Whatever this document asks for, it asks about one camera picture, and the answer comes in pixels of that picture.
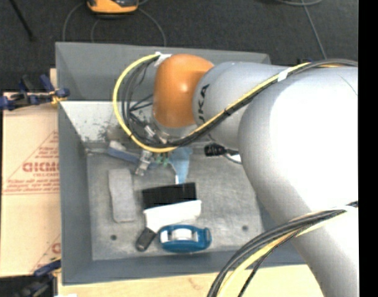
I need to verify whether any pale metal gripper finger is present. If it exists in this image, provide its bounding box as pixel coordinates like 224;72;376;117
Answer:
107;140;140;165
134;152;151;176

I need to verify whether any grey flat block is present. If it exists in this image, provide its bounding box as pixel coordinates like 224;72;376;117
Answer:
108;168;137;223

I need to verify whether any black and white box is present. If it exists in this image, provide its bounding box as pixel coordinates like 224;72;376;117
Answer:
142;182;203;232

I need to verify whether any small black key fob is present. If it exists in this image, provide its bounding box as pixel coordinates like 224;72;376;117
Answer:
135;226;157;252

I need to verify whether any grey metal bin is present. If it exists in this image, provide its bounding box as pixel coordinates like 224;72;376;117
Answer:
54;41;307;284

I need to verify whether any blue tape dispenser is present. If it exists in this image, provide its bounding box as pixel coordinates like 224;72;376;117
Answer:
158;224;213;254

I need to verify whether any brown cardboard board, red print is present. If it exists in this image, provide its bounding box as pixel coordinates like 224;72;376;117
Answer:
0;92;62;278

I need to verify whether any black cylinder on white bracket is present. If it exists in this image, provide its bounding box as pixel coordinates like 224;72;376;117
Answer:
204;144;243;164

